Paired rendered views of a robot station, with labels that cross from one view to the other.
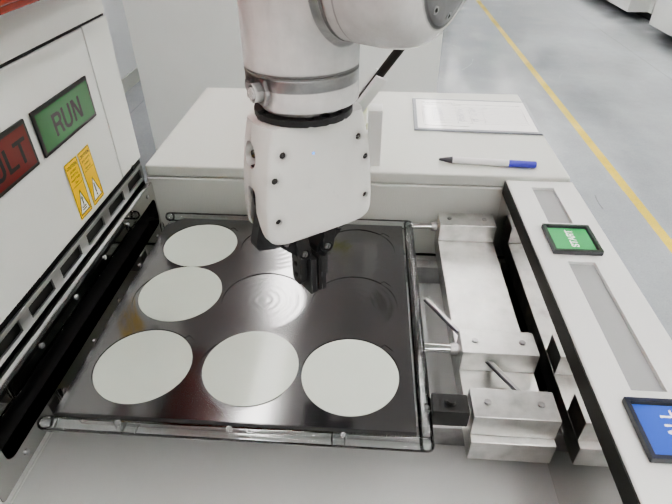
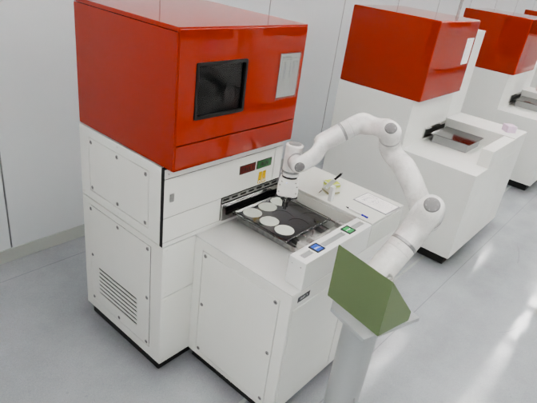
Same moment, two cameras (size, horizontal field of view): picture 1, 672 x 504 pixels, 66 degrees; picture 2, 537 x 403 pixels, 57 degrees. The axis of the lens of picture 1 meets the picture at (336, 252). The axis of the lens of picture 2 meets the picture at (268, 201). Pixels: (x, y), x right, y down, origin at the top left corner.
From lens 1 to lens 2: 1.99 m
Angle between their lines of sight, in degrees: 30
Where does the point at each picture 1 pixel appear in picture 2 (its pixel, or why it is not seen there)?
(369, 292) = (303, 223)
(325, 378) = (280, 228)
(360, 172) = (295, 189)
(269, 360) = (272, 221)
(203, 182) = not seen: hidden behind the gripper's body
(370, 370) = (288, 231)
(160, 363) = (255, 213)
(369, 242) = (315, 217)
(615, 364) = (322, 241)
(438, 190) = (340, 213)
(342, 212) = (290, 194)
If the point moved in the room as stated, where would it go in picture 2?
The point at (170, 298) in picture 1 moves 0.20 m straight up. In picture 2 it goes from (264, 206) to (269, 172)
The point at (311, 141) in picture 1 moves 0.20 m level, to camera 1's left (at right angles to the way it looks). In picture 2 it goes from (287, 181) to (254, 167)
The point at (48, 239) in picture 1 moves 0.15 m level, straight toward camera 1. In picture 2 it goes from (249, 183) to (247, 196)
